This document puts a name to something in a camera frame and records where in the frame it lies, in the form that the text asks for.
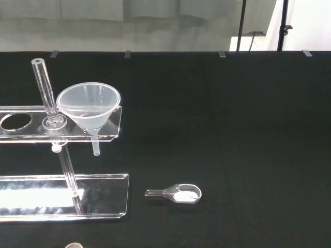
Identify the clear acrylic funnel stand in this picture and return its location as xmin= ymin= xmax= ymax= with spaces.
xmin=0 ymin=58 xmax=129 ymax=220

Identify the glass weighing funnel with powder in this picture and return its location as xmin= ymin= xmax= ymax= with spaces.
xmin=144 ymin=183 xmax=202 ymax=205

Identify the black bench cloth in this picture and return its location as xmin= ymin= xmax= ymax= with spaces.
xmin=0 ymin=51 xmax=331 ymax=248

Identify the black tripod pole with knob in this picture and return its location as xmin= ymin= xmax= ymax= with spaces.
xmin=277 ymin=0 xmax=294 ymax=51

